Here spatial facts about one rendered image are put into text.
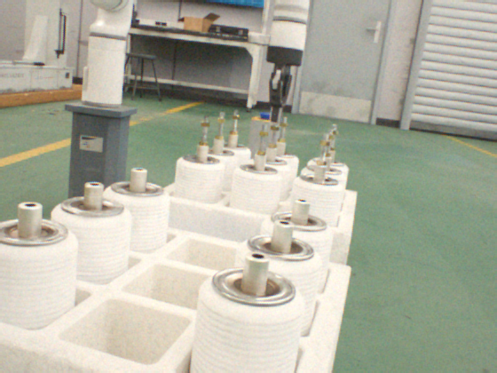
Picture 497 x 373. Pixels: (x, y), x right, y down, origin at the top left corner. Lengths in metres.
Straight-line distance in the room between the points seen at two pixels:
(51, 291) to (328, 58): 5.83
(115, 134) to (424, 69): 5.30
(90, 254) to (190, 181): 0.42
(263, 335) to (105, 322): 0.22
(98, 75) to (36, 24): 3.44
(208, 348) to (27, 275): 0.19
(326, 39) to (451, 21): 1.40
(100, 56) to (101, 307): 0.86
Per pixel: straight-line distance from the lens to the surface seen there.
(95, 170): 1.36
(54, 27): 4.74
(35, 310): 0.54
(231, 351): 0.44
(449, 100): 6.44
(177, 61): 6.38
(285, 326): 0.44
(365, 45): 6.29
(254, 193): 0.97
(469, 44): 6.48
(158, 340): 0.59
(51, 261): 0.53
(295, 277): 0.54
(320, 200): 0.95
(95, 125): 1.34
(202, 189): 1.00
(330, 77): 6.24
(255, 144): 1.39
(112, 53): 1.35
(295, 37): 1.07
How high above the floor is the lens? 0.44
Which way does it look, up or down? 12 degrees down
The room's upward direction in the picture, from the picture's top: 7 degrees clockwise
